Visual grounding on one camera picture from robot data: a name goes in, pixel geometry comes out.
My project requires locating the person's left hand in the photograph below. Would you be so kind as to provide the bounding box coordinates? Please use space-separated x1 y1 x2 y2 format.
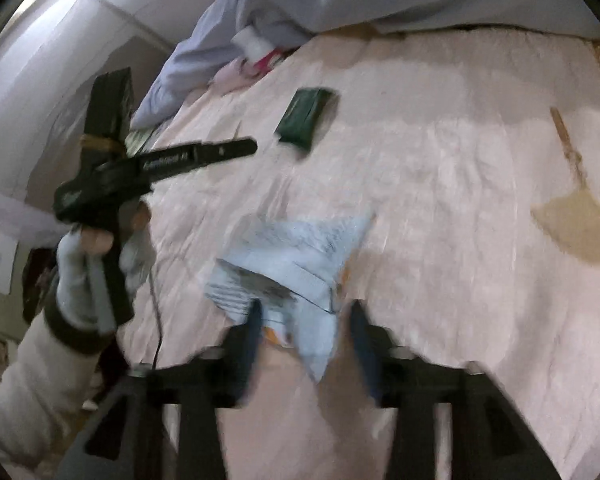
55 201 153 333

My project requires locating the white and blue snack bag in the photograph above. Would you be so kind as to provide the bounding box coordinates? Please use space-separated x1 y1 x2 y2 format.
205 215 376 383

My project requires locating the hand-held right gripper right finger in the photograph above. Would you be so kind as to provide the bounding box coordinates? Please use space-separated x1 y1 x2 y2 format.
347 300 563 480

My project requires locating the white bottle with pink label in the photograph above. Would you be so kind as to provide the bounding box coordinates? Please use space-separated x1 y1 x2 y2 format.
231 27 286 78

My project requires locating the person's left forearm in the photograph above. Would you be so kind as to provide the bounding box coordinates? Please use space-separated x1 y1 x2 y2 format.
0 300 118 466

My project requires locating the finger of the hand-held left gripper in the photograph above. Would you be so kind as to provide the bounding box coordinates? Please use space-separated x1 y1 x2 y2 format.
147 137 259 183

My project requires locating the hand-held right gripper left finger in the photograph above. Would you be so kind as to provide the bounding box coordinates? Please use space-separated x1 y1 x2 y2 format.
55 300 266 480

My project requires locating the pink cylindrical bottle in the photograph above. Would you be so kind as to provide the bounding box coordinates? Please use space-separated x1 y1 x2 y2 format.
212 57 253 93

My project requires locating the black cable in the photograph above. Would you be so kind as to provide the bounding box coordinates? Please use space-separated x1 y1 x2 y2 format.
149 260 165 372

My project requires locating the dark green packet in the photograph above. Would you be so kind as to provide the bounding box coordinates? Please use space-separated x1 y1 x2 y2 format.
273 87 341 153

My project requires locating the pink fringed tablecloth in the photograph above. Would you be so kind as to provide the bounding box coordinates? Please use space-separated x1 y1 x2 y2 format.
117 25 600 480

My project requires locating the white paper sheet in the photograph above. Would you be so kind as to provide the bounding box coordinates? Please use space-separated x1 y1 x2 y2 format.
0 232 18 293

